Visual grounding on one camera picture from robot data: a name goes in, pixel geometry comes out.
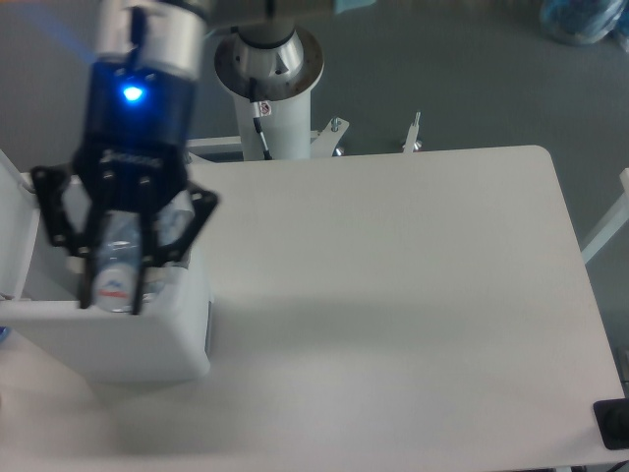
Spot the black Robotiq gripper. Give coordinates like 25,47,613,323
29,61,219,315

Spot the crushed clear plastic bottle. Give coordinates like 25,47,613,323
92,194,194,313

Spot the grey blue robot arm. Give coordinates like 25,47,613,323
30,1,356,314

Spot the white open trash can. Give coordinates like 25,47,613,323
1,156,213,383

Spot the blue plastic bag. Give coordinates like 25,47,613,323
539,1,628,46

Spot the black device at table edge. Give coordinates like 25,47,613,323
593,398,628,450

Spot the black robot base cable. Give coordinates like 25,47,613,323
247,77,273,161

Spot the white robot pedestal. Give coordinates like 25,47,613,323
214,20,324,146

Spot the white pedestal foot frame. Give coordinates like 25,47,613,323
186,111,424,163

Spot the white frame leg right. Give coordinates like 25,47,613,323
580,168,628,265

